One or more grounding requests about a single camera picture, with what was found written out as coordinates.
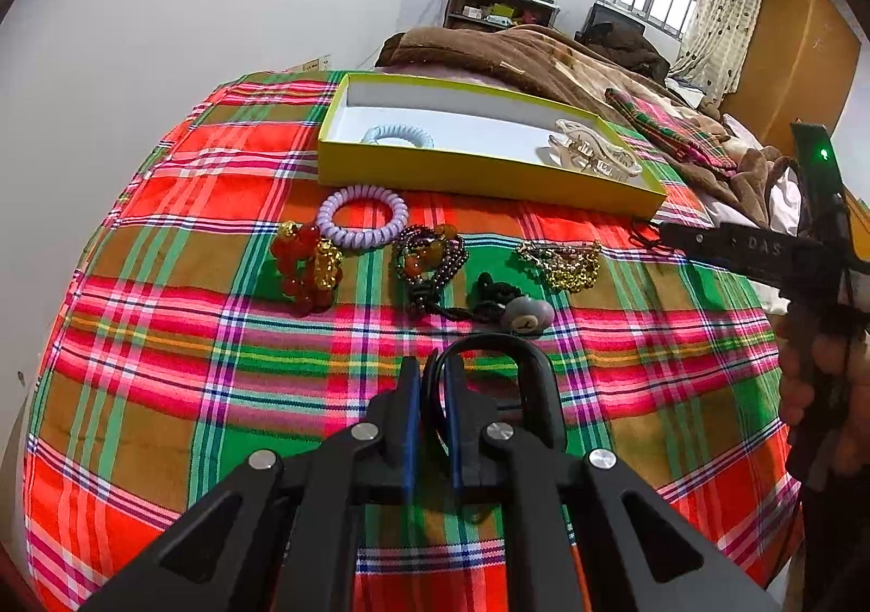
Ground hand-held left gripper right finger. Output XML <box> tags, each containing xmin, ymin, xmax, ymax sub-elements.
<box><xmin>443</xmin><ymin>355</ymin><xmax>782</xmax><ymax>612</ymax></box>

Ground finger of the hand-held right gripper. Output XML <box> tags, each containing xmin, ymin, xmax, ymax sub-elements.
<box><xmin>661</xmin><ymin>220</ymin><xmax>806</xmax><ymax>288</ymax></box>

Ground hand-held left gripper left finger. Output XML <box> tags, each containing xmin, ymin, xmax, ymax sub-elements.
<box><xmin>82</xmin><ymin>355</ymin><xmax>420</xmax><ymax>612</ymax></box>

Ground black hair band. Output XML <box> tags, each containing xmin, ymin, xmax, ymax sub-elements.
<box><xmin>421</xmin><ymin>333</ymin><xmax>567</xmax><ymax>450</ymax></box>

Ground dark bead bracelet orange stones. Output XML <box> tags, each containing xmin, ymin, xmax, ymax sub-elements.
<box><xmin>391</xmin><ymin>222</ymin><xmax>469</xmax><ymax>315</ymax></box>

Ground red and gold bead bracelet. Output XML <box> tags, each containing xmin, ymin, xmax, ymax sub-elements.
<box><xmin>270</xmin><ymin>221</ymin><xmax>344</xmax><ymax>316</ymax></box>

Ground gold chain bracelet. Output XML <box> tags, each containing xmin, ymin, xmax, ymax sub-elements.
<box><xmin>513</xmin><ymin>240</ymin><xmax>605</xmax><ymax>293</ymax></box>

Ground purple spiral hair tie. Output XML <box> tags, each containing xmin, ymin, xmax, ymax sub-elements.
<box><xmin>315</xmin><ymin>184</ymin><xmax>409</xmax><ymax>253</ymax></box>

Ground yellow cardboard box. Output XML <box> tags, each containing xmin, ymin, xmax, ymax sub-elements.
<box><xmin>317</xmin><ymin>72</ymin><xmax>668</xmax><ymax>220</ymax></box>

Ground person's right hand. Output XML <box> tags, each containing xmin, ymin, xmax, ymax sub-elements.
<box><xmin>776</xmin><ymin>311</ymin><xmax>870</xmax><ymax>473</ymax></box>

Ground white bedding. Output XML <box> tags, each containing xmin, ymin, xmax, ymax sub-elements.
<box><xmin>700</xmin><ymin>109</ymin><xmax>817</xmax><ymax>314</ymax></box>

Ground folded plaid cloth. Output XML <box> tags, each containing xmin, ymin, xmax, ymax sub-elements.
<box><xmin>604</xmin><ymin>86</ymin><xmax>740</xmax><ymax>179</ymax></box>

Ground white hair claw clip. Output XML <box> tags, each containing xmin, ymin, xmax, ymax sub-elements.
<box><xmin>538</xmin><ymin>118</ymin><xmax>643</xmax><ymax>182</ymax></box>

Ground wooden wardrobe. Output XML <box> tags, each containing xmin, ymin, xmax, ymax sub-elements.
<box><xmin>722</xmin><ymin>0</ymin><xmax>862</xmax><ymax>159</ymax></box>

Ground spotted curtain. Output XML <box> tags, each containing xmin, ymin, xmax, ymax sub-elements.
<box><xmin>672</xmin><ymin>0</ymin><xmax>767</xmax><ymax>95</ymax></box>

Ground black television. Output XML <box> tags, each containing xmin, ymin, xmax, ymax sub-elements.
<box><xmin>581</xmin><ymin>2</ymin><xmax>647</xmax><ymax>42</ymax></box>

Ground brown fleece blanket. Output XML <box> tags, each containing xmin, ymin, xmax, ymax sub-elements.
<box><xmin>374</xmin><ymin>24</ymin><xmax>772</xmax><ymax>226</ymax></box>

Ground wooden shelf unit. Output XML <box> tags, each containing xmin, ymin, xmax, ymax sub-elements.
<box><xmin>445</xmin><ymin>0</ymin><xmax>562</xmax><ymax>32</ymax></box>

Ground light blue spiral hair tie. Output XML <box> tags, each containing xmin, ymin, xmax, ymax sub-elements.
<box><xmin>360</xmin><ymin>123</ymin><xmax>436</xmax><ymax>149</ymax></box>

